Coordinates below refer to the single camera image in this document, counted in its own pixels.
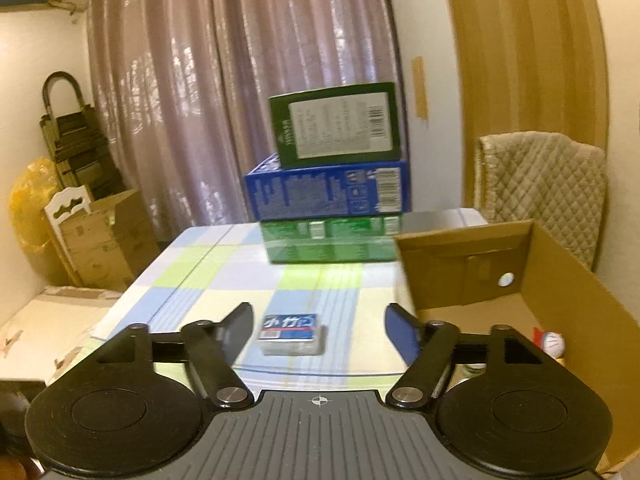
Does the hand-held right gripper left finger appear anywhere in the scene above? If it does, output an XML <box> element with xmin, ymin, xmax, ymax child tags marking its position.
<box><xmin>95</xmin><ymin>301</ymin><xmax>256</xmax><ymax>409</ymax></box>

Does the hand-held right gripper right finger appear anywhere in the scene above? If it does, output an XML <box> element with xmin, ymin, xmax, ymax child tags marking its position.
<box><xmin>384</xmin><ymin>302</ymin><xmax>548</xmax><ymax>409</ymax></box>

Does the blue-label card pack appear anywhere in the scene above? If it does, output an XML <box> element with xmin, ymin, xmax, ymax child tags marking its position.
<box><xmin>257</xmin><ymin>312</ymin><xmax>327</xmax><ymax>357</ymax></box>

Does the red white toy figure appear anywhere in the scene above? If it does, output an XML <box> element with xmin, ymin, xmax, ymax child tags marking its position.
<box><xmin>532</xmin><ymin>327</ymin><xmax>568</xmax><ymax>358</ymax></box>

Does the brown cardboard box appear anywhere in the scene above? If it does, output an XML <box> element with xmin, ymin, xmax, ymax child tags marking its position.
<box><xmin>395</xmin><ymin>220</ymin><xmax>640</xmax><ymax>476</ymax></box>

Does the checked tablecloth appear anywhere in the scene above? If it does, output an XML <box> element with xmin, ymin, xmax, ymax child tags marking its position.
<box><xmin>55</xmin><ymin>207</ymin><xmax>488</xmax><ymax>396</ymax></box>

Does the light green box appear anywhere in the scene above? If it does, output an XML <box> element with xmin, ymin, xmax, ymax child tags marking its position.
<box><xmin>260</xmin><ymin>214</ymin><xmax>405</xmax><ymax>265</ymax></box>

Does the blue box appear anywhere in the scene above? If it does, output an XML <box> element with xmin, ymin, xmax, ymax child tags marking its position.
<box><xmin>243</xmin><ymin>152</ymin><xmax>413</xmax><ymax>222</ymax></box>

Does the printed cardboard carton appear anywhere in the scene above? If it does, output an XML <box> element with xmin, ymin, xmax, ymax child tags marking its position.
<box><xmin>59</xmin><ymin>189</ymin><xmax>161</xmax><ymax>292</ymax></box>

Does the flat cardboard sheet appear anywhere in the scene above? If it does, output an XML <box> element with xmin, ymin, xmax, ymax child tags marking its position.
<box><xmin>0</xmin><ymin>285</ymin><xmax>123</xmax><ymax>383</ymax></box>

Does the beige quilted chair cover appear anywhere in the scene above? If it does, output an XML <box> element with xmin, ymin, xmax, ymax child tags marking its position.
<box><xmin>474</xmin><ymin>131</ymin><xmax>608</xmax><ymax>271</ymax></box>

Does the dark green box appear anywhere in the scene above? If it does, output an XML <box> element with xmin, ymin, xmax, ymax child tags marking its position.
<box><xmin>268</xmin><ymin>81</ymin><xmax>402</xmax><ymax>171</ymax></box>

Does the yellow plastic bag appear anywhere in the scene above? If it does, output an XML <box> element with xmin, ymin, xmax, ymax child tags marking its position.
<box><xmin>9</xmin><ymin>156</ymin><xmax>66</xmax><ymax>286</ymax></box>

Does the mauve curtain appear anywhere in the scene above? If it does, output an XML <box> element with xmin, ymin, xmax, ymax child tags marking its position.
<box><xmin>87</xmin><ymin>0</ymin><xmax>401</xmax><ymax>231</ymax></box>

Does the black folding cart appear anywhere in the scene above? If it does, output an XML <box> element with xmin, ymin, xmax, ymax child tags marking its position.
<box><xmin>41</xmin><ymin>71</ymin><xmax>126</xmax><ymax>201</ymax></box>

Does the tan tape strip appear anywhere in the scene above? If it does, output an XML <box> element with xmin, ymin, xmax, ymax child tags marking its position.
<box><xmin>410</xmin><ymin>56</ymin><xmax>431</xmax><ymax>121</ymax></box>

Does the wooden door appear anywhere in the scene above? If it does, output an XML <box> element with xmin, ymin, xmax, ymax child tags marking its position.
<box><xmin>440</xmin><ymin>0</ymin><xmax>611</xmax><ymax>211</ymax></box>

